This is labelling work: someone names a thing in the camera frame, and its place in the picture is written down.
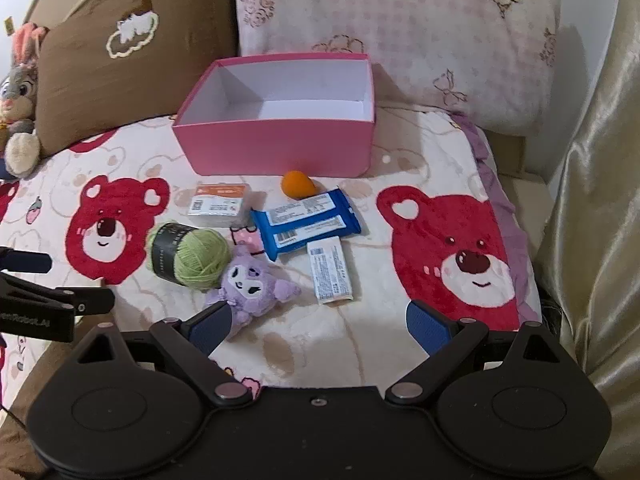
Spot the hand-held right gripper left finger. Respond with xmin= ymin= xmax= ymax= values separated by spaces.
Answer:
xmin=75 ymin=302 xmax=253 ymax=408

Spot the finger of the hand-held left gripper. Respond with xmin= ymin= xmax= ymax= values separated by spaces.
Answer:
xmin=0 ymin=247 xmax=54 ymax=274
xmin=0 ymin=272 xmax=116 ymax=318

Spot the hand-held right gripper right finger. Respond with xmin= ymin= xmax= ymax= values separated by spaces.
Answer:
xmin=385 ymin=300 xmax=576 ymax=406

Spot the purple plush toy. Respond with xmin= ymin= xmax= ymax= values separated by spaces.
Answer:
xmin=205 ymin=245 xmax=302 ymax=341

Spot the green yarn ball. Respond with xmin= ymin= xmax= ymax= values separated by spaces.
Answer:
xmin=146 ymin=220 xmax=232 ymax=291

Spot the white packet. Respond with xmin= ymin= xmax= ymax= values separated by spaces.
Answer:
xmin=306 ymin=237 xmax=355 ymax=306

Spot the orange white small box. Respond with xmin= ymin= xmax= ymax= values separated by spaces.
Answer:
xmin=188 ymin=183 xmax=251 ymax=228

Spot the blue packet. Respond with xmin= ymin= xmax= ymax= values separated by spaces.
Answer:
xmin=251 ymin=187 xmax=362 ymax=261

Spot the orange makeup sponge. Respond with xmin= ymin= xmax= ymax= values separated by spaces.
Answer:
xmin=281 ymin=170 xmax=317 ymax=198

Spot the pink cardboard box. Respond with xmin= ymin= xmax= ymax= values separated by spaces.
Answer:
xmin=171 ymin=52 xmax=376 ymax=179

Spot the red bear printed blanket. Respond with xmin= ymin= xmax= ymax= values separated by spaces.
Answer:
xmin=0 ymin=105 xmax=543 ymax=396

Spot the grey rabbit plush toy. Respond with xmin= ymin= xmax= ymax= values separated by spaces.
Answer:
xmin=0 ymin=22 xmax=48 ymax=180

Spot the gold satin cloth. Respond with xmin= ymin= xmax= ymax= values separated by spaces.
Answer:
xmin=537 ymin=0 xmax=640 ymax=411

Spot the brown pillow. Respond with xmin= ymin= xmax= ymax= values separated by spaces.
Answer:
xmin=32 ymin=0 xmax=238 ymax=158

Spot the pink checked pillow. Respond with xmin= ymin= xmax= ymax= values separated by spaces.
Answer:
xmin=235 ymin=0 xmax=563 ymax=137

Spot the black cable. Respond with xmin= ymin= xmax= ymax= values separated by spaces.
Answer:
xmin=0 ymin=400 xmax=28 ymax=428

